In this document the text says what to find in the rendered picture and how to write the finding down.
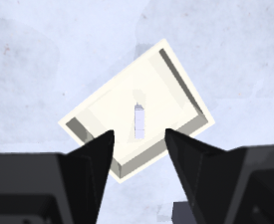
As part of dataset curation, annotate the grey fuse block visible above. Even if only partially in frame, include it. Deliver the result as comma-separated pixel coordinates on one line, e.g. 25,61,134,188
171,200,196,224

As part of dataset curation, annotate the white shallow tray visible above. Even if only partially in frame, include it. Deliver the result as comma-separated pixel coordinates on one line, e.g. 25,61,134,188
58,38,215,184

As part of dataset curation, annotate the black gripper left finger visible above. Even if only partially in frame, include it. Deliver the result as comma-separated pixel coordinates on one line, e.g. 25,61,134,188
0,129,115,224

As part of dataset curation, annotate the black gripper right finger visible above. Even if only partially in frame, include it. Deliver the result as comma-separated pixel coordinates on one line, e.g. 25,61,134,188
164,128,274,224

